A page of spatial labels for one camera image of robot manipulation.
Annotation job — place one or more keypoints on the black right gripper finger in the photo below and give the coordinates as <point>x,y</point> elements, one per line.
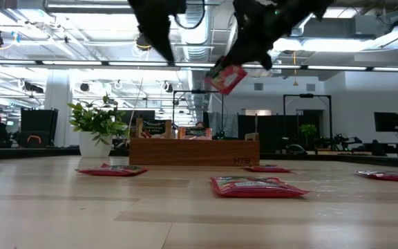
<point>235,55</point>
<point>266,57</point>

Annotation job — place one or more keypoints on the red tea bag packet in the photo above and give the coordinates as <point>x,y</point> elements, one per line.
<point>266,169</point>
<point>392,177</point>
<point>254,188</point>
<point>225,79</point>
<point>116,170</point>

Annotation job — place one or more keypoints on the orange tea bag packet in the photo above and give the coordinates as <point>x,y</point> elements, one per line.
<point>195,134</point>

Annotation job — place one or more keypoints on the wooden three-compartment organiser box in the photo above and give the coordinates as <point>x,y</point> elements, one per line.
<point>192,154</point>

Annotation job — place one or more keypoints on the background black robot arm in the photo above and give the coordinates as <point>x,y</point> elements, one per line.
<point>340,140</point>

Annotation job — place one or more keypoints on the black desk monitor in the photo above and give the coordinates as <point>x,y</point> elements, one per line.
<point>130,117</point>

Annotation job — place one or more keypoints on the background potted plant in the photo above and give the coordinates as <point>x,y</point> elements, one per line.
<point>307,129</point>

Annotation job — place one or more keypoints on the green potted plant white pot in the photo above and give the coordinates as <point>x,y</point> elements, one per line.
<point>95,145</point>

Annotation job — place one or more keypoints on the black background desk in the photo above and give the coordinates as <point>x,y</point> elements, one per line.
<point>392,147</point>

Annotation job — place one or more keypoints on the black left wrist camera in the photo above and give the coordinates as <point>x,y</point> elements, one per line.
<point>178,7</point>

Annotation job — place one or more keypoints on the black station frame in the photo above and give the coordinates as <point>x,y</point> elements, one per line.
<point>188,92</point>
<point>306,95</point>

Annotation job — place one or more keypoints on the black wall monitor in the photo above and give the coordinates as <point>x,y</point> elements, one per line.
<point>387,121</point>

